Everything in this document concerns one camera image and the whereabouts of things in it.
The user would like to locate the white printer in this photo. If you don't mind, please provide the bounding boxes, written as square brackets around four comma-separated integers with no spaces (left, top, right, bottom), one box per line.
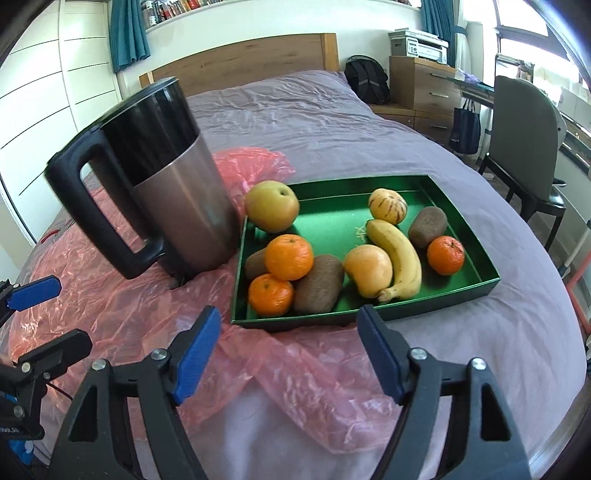
[389,28,450,64]

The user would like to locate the striped pepino melon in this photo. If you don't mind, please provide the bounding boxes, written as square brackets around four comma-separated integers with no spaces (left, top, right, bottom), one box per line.
[368,188,408,225]

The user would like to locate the pink plastic sheet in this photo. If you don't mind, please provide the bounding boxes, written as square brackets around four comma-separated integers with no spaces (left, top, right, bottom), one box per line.
[0,147,407,450]

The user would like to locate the desk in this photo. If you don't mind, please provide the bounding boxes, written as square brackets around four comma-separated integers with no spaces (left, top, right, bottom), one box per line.
[452,69,591,181]

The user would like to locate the copper and black electric kettle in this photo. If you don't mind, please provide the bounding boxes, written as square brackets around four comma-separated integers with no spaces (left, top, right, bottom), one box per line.
[45,77,241,289]

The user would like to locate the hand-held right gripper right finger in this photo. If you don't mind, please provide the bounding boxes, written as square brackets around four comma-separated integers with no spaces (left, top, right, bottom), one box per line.
[356,305,529,480]

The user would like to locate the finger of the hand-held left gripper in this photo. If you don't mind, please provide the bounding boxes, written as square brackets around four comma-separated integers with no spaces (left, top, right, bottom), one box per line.
[0,275,62,326]
[0,330,93,416]

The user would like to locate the wooden headboard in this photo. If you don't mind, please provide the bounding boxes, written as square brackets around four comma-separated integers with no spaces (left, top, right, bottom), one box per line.
[139,33,340,99]

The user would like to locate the teal curtain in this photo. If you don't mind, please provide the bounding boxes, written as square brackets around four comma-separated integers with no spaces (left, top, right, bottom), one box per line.
[421,0,467,68]
[109,0,151,72]

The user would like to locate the yellow banana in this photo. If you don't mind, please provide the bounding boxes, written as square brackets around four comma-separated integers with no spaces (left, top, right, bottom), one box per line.
[366,219,423,303]

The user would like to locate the white wardrobe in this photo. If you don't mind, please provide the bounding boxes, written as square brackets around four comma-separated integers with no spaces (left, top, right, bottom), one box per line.
[0,0,123,245]

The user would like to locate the window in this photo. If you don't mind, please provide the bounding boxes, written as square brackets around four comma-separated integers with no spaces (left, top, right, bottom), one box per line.
[494,0,591,93]

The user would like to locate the brown kiwi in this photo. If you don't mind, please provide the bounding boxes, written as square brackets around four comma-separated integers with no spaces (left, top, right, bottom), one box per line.
[245,248,271,281]
[409,206,448,249]
[294,254,345,315]

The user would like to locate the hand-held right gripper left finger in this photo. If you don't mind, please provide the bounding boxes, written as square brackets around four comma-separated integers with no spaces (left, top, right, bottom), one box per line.
[48,305,222,480]

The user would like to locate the wooden dresser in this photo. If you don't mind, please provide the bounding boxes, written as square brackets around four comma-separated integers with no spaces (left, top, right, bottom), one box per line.
[389,55,467,146]

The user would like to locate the orange metal frame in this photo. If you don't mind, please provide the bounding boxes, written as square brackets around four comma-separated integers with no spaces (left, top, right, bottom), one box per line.
[567,270,591,333]

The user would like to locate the black backpack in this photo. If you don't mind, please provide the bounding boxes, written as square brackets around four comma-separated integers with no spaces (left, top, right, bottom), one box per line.
[345,55,391,104]

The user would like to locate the dark tote bag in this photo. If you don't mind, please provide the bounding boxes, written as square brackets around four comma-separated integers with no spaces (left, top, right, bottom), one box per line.
[449,99,482,155]

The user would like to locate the row of books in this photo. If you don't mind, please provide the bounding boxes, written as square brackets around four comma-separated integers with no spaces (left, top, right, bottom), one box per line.
[141,0,411,28]

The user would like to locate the yellow-green apple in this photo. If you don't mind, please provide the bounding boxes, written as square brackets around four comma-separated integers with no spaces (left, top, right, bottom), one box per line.
[245,181,300,233]

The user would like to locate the orange mandarin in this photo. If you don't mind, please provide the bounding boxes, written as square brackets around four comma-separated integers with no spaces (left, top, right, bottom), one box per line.
[265,234,315,281]
[248,273,294,317]
[427,235,465,276]

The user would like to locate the green tray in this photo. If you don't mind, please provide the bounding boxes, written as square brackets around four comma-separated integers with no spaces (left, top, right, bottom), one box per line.
[230,174,502,329]

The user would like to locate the grey chair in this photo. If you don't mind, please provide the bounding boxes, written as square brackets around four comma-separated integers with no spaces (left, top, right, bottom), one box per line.
[478,75,568,252]

